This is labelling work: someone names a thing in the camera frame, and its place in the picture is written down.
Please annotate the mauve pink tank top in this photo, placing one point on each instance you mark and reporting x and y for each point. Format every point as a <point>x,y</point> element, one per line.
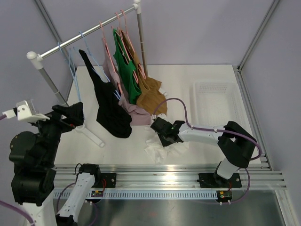
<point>139,116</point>

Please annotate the mustard brown tank top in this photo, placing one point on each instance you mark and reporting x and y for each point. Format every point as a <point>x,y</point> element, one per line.
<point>151,99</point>

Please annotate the black tank top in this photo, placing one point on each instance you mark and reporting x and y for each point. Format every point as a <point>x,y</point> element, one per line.
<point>110,114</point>

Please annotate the grey white clothes rack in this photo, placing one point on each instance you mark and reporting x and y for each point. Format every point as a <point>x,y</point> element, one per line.
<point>36,59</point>

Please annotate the light blue wire hanger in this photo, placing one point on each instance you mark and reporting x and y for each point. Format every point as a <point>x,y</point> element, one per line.
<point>72,68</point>

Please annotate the white slotted cable duct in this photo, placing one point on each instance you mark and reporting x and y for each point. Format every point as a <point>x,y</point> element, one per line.
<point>114,194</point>

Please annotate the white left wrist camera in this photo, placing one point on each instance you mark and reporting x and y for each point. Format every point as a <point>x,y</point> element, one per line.
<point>25,111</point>

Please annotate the white plastic basket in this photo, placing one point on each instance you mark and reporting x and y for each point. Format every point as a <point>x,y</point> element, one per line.
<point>215,103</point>

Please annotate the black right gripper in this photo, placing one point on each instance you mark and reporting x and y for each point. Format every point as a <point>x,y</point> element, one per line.
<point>164,142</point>

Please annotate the aluminium front rail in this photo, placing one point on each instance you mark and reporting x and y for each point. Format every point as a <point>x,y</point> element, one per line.
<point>184,177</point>

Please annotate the pink hanger of mauve top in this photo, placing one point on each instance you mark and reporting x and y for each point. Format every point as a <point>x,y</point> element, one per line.
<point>109,66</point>

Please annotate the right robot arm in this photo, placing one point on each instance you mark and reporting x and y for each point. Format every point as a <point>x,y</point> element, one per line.
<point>235,143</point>

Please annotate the pink hanger of brown top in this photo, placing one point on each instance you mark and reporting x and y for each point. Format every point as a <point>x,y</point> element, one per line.
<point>140,68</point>

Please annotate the pink hanger of green top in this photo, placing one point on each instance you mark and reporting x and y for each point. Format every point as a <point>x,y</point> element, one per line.
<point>127,56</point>

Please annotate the green tank top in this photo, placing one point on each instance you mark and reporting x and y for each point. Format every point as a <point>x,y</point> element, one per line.
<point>126,69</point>

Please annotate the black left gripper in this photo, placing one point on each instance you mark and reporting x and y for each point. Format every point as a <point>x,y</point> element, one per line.
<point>74,113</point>

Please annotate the white tank top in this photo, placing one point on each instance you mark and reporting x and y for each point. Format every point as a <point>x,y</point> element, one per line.
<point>158,153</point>

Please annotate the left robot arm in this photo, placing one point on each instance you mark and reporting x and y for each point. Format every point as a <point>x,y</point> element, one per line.
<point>33,156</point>

